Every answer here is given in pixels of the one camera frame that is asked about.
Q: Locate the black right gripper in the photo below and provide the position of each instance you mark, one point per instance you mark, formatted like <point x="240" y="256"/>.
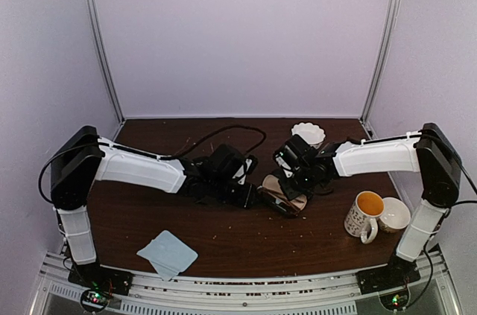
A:
<point x="291" y="192"/>

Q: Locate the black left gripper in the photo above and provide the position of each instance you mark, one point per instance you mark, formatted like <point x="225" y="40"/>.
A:
<point x="247" y="198"/>

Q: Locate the dark brown sunglasses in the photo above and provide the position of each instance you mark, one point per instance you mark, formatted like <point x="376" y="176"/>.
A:
<point x="276" y="202"/>

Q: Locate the black glasses case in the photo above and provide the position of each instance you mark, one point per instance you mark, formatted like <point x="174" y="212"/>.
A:
<point x="272" y="182"/>

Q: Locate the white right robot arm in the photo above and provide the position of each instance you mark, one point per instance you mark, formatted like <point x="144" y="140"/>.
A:
<point x="302" y="169"/>

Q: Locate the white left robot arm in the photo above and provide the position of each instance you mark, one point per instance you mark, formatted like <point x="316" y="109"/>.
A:
<point x="86" y="158"/>

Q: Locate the white scalloped ceramic dish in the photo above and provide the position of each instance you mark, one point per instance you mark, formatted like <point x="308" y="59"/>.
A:
<point x="311" y="133"/>

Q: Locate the white patterned mug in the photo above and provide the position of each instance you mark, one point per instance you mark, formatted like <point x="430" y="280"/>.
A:
<point x="362" y="218"/>

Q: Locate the light blue cloth left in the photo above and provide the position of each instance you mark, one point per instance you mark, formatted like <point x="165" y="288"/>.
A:
<point x="168" y="255"/>

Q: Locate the white cream bowl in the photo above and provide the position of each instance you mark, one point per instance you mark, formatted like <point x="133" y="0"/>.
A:
<point x="395" y="217"/>

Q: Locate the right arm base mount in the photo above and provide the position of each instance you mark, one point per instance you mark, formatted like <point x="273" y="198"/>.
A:
<point x="392" y="281"/>

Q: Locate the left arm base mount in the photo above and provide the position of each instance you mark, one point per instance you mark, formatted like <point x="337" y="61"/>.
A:
<point x="101" y="285"/>

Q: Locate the aluminium front frame rail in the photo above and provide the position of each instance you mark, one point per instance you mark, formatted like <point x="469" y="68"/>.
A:
<point x="328" y="293"/>

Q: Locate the aluminium right corner post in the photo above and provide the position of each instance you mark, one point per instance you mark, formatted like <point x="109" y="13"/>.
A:
<point x="384" y="48"/>

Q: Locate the aluminium corner post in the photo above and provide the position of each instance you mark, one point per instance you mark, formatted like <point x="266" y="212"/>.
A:
<point x="104" y="65"/>
<point x="384" y="48"/>

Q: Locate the aluminium left corner post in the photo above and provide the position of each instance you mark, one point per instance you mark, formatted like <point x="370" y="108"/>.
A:
<point x="104" y="65"/>

